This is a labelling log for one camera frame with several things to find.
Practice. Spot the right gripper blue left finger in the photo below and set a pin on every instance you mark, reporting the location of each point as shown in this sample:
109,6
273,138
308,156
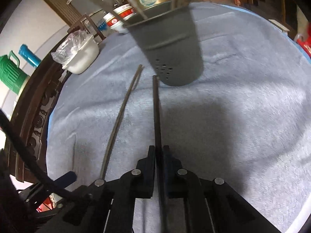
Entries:
144,182

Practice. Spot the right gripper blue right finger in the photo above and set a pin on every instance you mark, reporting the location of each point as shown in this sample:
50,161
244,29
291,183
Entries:
179,182

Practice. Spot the dark wooden sideboard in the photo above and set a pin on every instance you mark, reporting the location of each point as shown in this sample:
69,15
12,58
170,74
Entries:
34,107

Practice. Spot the green thermos jug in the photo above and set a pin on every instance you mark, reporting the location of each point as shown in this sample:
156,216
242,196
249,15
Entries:
11,75

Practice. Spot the white bowl with plastic bag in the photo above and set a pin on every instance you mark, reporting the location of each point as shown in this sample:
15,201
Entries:
77,52

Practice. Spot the dark grey utensil cup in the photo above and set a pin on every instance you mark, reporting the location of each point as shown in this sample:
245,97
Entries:
169,41

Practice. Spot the blue thermos bottle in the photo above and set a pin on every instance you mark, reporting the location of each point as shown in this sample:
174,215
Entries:
29,56

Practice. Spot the white small stool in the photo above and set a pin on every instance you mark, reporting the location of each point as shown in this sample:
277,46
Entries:
280,26

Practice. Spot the red plastic chair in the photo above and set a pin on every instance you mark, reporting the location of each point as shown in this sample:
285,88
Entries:
303,43

